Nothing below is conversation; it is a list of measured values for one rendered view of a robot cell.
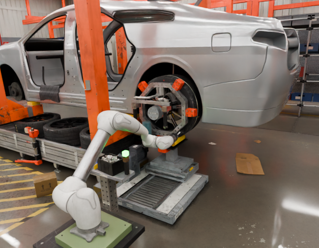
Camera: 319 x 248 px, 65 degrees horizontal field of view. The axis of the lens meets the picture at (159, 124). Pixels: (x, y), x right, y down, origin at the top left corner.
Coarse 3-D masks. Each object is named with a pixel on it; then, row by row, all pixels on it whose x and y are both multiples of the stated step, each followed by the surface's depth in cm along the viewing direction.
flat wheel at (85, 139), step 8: (88, 128) 320; (80, 136) 297; (88, 136) 289; (128, 136) 298; (88, 144) 288; (112, 144) 285; (120, 144) 290; (128, 144) 300; (104, 152) 286; (112, 152) 288; (120, 152) 292
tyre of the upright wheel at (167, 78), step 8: (152, 80) 257; (160, 80) 252; (168, 80) 247; (184, 80) 249; (184, 88) 240; (192, 88) 247; (192, 96) 240; (200, 96) 254; (192, 104) 240; (200, 104) 252; (200, 112) 254; (192, 120) 245; (184, 128) 252; (192, 128) 264
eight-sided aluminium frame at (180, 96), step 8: (152, 88) 255; (176, 96) 238; (184, 96) 239; (144, 104) 265; (184, 104) 235; (144, 112) 268; (184, 112) 238; (144, 120) 266; (184, 120) 240; (152, 128) 264; (176, 128) 247
